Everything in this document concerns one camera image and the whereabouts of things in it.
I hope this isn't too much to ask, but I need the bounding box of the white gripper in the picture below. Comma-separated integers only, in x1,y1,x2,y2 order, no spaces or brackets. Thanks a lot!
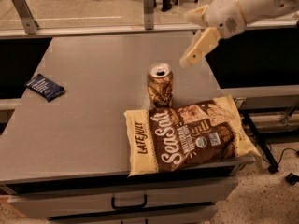
179,0,247,68

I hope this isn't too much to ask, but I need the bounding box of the orange soda can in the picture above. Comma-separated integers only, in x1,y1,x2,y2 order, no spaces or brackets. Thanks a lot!
147,63,173,108

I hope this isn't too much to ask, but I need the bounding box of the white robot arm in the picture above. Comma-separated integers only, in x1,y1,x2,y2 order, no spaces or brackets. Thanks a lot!
179,0,299,68

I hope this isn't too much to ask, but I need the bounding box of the brown sea salt chip bag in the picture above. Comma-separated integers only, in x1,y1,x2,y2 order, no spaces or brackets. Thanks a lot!
124,96,260,176

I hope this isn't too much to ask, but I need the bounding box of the black stand leg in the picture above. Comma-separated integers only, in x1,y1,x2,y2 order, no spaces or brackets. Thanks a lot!
241,111,278,174

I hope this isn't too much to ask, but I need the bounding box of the dark blue snack packet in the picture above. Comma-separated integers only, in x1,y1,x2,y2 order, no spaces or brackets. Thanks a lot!
25,74,65,102

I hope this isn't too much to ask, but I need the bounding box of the black plug on floor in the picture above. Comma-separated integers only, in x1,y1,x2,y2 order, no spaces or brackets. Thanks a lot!
285,173,299,185

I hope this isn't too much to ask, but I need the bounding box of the grey lower drawer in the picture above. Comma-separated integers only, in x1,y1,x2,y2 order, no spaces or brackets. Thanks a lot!
49,205,217,224

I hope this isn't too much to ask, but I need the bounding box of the grey drawer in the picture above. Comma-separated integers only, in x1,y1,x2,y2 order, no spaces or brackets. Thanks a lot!
49,205,217,224
8,176,238,217

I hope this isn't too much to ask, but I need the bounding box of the grey upper drawer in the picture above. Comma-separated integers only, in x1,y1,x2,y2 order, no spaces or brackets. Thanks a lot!
8,176,238,217

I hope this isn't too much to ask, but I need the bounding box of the middle metal railing post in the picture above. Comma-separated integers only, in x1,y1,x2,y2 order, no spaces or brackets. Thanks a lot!
143,0,154,30

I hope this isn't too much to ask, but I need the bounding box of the metal railing post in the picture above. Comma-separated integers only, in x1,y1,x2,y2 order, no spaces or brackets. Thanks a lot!
143,0,154,30
11,0,39,35

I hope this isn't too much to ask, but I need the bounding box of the left metal railing post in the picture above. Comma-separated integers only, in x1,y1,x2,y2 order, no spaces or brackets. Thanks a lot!
11,0,39,35

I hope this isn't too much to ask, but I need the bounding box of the black upper drawer handle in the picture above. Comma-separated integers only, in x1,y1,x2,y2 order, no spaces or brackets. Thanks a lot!
110,194,148,210

